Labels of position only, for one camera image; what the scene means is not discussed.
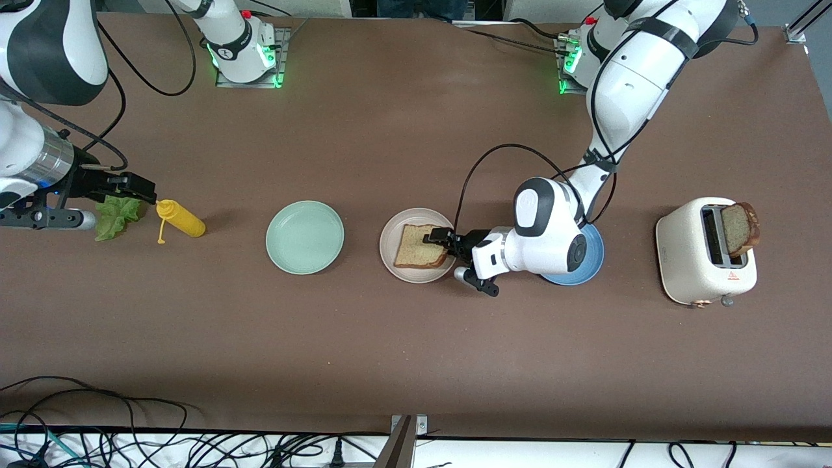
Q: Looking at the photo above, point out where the brown toasted bread slice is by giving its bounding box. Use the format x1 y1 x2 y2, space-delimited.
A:
720 202 762 257
394 224 454 269

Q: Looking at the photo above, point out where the green lettuce leaf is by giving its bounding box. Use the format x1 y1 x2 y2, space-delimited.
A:
94 195 142 242

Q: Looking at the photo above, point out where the yellow mustard squeeze bottle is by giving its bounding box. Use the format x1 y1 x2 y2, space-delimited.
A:
156 199 207 245

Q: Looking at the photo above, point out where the beige round plate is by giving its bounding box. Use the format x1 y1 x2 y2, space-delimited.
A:
379 207 460 284

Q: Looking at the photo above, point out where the blue round plate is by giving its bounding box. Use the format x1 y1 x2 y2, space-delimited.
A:
538 223 605 286

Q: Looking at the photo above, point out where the mint green round plate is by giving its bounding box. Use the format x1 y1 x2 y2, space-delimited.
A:
265 200 345 276

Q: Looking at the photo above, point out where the grey metal beam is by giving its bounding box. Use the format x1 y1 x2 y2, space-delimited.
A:
374 415 417 468

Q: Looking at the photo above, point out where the white two-slot toaster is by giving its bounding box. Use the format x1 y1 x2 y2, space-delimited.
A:
655 197 759 308

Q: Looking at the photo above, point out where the person in blue jeans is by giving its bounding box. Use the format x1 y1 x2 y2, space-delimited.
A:
377 0 469 20

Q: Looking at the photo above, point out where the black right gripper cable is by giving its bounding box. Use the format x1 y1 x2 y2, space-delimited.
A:
0 68 131 173

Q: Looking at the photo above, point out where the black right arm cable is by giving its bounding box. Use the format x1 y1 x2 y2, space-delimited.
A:
96 0 198 98

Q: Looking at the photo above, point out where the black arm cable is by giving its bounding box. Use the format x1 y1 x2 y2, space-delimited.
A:
453 143 618 235
96 0 198 98

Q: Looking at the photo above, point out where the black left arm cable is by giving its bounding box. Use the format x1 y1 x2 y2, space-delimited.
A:
453 143 618 235

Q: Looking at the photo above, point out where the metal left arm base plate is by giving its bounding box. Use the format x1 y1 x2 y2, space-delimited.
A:
554 36 589 97

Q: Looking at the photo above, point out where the small metal bracket plate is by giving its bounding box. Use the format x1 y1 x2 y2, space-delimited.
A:
390 414 428 437

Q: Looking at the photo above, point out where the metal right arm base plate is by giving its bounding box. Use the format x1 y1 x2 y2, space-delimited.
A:
216 26 291 89

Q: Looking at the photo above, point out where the long black looped cable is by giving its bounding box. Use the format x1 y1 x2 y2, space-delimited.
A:
0 376 190 468

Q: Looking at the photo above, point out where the thin black table cable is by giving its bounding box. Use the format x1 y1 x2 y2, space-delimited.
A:
455 26 566 56

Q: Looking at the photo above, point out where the thick black table cable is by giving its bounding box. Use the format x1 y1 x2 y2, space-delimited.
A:
507 18 566 41

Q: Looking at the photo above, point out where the teal cable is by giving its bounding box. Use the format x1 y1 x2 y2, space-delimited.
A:
0 422 88 468

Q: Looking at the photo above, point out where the short aluminium frame profile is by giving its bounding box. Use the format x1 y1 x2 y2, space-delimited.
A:
783 0 829 45

